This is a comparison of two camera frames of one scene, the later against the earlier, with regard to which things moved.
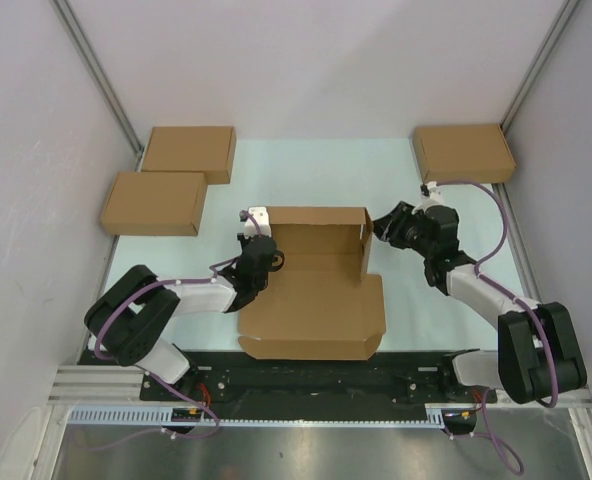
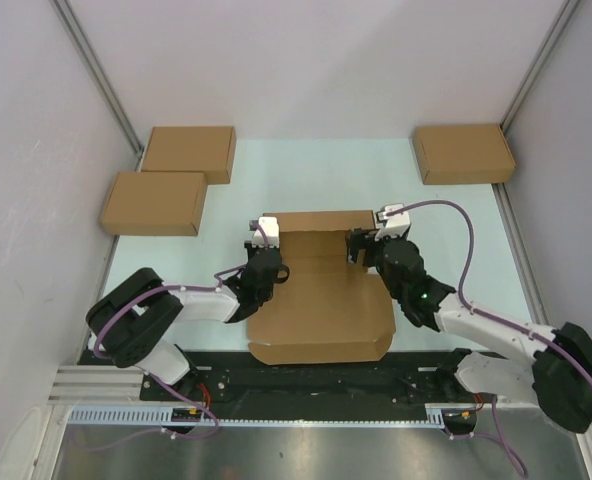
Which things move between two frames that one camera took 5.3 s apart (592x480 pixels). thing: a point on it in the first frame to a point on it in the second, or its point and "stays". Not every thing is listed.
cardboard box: (464, 154) stays
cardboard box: (324, 302) stays
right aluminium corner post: (565, 12) stays
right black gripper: (388, 228) to (357, 241)
